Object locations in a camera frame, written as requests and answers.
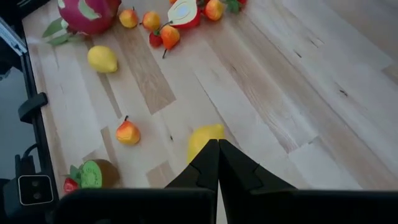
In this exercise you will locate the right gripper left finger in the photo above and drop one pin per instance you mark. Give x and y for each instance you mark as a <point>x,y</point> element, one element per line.
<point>202,174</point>

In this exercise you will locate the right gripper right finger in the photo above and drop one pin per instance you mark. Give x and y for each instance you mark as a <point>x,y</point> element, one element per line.
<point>239,174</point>

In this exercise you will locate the yellow lemon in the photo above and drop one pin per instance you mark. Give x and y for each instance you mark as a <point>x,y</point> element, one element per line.
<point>202,140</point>
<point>102,59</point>

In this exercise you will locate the pink dragon fruit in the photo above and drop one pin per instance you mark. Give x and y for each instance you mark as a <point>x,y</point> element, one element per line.
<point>90,18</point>

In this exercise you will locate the small orange pear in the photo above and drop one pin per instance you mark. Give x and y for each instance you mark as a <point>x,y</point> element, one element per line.
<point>169,36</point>
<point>127,133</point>

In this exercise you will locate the green kiwi half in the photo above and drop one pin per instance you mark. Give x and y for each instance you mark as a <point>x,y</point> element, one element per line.
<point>93,175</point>

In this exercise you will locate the small red strawberry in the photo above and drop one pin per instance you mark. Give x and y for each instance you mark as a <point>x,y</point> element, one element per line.
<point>155,40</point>

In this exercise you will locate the small orange peach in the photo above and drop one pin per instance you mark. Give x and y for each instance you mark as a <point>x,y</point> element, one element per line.
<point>128,18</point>
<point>151,21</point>
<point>173,1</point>
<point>214,9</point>

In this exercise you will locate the red apple half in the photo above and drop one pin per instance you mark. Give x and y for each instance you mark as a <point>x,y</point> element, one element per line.
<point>183,12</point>

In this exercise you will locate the black table edge clamp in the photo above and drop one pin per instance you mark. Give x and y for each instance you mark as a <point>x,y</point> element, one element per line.
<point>31,107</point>

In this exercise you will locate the black table-level camera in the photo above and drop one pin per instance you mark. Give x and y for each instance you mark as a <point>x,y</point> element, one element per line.
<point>35,189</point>

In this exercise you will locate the silver aluminium bracket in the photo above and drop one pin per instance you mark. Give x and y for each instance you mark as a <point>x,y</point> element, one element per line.
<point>12,37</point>

